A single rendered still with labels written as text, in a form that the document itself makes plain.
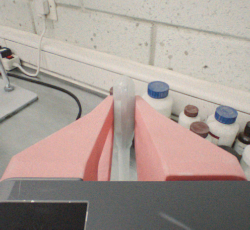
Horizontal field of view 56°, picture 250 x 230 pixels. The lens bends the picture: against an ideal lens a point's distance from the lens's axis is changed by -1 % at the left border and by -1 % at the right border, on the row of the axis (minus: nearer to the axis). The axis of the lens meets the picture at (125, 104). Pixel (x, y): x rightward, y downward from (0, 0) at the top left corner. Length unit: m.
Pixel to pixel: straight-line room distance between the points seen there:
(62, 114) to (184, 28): 0.38
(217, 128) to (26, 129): 0.45
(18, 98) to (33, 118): 0.11
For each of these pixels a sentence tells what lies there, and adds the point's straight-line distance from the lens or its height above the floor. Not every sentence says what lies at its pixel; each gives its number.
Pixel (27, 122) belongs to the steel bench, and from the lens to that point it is 0.66.
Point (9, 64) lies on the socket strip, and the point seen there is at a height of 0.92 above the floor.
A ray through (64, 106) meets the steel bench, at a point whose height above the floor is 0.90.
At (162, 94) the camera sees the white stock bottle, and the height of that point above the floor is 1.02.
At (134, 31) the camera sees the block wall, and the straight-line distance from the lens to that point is 0.63.
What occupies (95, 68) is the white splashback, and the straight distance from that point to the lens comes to 0.70.
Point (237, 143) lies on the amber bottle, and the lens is 0.56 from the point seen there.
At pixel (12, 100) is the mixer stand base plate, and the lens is 0.75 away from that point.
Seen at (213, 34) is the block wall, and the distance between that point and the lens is 0.56.
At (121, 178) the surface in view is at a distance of 0.16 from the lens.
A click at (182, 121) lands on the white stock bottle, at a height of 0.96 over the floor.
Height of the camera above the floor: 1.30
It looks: 36 degrees down
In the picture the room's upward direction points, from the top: straight up
